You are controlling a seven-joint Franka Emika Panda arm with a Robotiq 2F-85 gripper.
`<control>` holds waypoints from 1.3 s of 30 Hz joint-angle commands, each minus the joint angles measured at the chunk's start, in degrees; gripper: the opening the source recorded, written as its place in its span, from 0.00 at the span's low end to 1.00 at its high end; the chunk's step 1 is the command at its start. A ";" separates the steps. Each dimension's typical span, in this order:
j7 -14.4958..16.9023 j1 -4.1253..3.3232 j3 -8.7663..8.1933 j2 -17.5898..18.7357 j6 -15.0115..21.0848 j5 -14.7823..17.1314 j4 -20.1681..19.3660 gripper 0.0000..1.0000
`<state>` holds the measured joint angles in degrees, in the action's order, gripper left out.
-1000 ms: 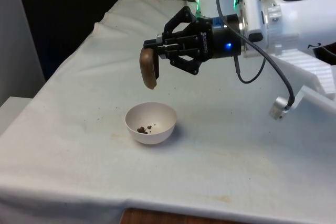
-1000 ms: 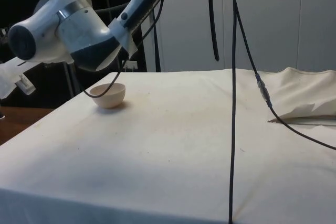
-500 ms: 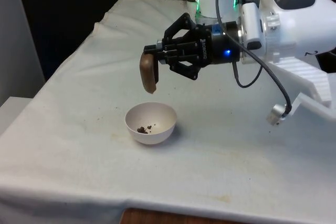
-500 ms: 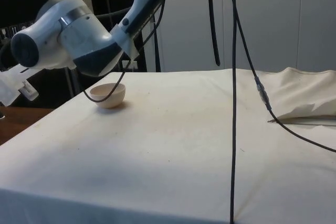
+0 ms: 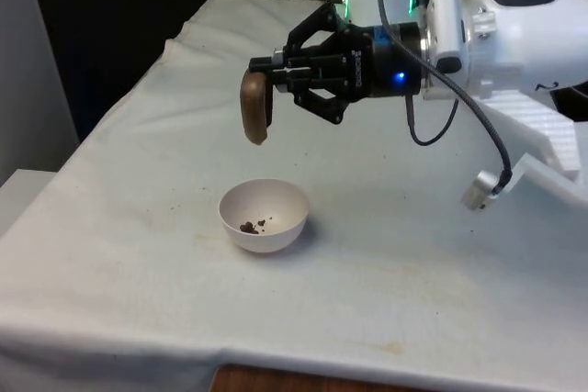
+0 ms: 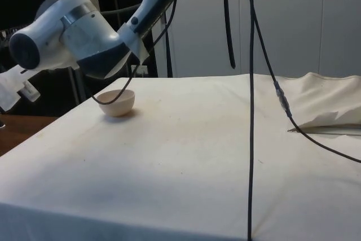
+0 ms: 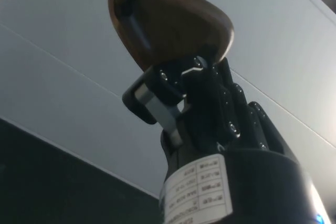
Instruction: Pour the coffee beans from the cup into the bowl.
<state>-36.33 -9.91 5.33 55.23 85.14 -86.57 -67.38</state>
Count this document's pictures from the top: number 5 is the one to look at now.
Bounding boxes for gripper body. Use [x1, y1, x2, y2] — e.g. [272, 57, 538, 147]
[342, 20, 423, 102]

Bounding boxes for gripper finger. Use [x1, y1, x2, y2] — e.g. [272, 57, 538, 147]
[250, 1, 348, 73]
[270, 68, 348, 126]

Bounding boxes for white bowl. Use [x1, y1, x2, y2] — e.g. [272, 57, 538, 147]
[219, 178, 310, 254]

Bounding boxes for coffee beans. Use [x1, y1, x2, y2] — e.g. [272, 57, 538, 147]
[238, 215, 277, 235]

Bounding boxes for black cable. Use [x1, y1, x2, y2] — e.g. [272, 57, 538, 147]
[376, 0, 514, 182]
[403, 91, 460, 146]

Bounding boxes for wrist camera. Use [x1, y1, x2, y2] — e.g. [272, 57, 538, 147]
[460, 170, 506, 213]

